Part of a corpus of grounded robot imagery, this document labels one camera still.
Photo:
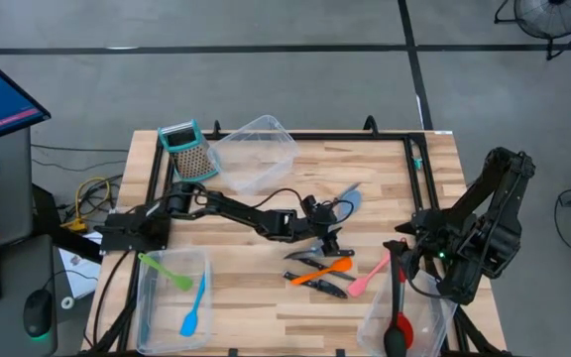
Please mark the black serving spoon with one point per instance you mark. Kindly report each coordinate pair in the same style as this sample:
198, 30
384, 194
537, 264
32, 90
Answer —
394, 342

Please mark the teal metal box grater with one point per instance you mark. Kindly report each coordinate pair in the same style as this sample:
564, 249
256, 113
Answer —
191, 158

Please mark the wide steel blade knife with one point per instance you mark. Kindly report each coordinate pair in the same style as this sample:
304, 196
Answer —
298, 254

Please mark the slim black knife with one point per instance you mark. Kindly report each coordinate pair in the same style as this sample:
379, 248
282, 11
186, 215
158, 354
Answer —
310, 262

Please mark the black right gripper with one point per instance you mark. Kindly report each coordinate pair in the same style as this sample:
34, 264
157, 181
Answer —
429, 233

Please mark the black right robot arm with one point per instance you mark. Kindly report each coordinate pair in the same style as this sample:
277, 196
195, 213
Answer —
493, 223

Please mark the pink silicone spatula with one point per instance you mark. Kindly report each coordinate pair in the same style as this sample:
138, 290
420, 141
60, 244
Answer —
357, 287

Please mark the blue silicone spatula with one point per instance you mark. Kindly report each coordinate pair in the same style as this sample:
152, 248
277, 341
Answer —
189, 324

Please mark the black floor fan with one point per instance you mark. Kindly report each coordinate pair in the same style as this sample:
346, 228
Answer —
553, 17

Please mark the thick black sheathed knife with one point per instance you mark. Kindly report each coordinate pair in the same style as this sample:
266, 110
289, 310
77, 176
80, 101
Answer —
327, 287

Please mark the black computer mouse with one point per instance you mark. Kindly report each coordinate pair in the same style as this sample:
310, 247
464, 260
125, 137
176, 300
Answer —
37, 312

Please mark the white tape roll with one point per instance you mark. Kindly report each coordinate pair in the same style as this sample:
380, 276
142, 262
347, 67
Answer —
62, 303

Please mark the white paper sheet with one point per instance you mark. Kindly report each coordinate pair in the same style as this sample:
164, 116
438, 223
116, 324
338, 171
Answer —
82, 282

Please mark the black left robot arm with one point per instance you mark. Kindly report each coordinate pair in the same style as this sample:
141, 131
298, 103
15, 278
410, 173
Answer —
241, 213

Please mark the teal clip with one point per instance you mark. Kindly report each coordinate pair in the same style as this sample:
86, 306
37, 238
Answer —
417, 163

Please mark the clear plastic container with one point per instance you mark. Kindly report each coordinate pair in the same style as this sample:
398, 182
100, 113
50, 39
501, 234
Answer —
429, 317
256, 154
174, 317

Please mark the grey computer cabinet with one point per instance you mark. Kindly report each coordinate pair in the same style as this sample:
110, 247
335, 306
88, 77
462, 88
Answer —
13, 198

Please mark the green silicone spatula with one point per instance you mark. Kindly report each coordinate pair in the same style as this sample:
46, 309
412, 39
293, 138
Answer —
184, 282

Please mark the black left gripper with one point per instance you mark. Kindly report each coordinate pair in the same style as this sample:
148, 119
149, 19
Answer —
324, 218

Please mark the orange silicone spatula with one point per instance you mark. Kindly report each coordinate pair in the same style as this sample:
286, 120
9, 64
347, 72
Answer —
340, 265

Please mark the black metal table frame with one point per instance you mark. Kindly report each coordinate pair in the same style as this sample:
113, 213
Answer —
315, 136

